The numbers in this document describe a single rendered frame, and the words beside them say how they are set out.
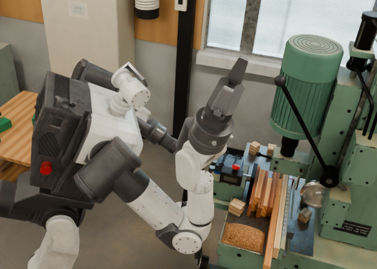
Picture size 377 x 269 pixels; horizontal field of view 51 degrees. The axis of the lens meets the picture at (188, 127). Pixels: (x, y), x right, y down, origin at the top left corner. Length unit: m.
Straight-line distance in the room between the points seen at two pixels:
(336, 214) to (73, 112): 0.89
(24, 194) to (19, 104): 1.58
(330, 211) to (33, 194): 0.94
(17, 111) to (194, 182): 1.99
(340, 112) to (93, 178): 0.79
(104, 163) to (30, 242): 1.70
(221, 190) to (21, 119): 1.55
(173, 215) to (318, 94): 0.59
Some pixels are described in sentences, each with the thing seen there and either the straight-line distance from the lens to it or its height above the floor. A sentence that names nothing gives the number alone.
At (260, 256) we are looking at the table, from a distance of 1.40.
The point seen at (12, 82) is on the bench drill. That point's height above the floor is 0.41.
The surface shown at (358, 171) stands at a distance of 1.32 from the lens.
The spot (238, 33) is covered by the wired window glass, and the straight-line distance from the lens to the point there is 2.76.
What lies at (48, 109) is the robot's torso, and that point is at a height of 1.41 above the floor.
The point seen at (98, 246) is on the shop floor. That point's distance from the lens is 2.54.
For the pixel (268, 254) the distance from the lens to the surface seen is 1.35.
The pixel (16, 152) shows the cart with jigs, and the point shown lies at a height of 0.53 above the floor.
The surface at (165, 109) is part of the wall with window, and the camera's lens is 3.08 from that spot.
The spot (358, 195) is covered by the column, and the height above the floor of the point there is 1.05.
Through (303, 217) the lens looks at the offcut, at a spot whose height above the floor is 0.82.
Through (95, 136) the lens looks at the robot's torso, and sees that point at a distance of 1.08.
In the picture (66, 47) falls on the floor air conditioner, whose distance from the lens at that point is 2.82.
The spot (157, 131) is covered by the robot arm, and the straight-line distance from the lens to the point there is 1.64.
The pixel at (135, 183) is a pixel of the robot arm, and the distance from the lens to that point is 1.01.
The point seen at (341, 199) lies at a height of 1.08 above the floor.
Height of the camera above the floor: 1.97
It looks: 35 degrees down
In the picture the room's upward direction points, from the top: 4 degrees clockwise
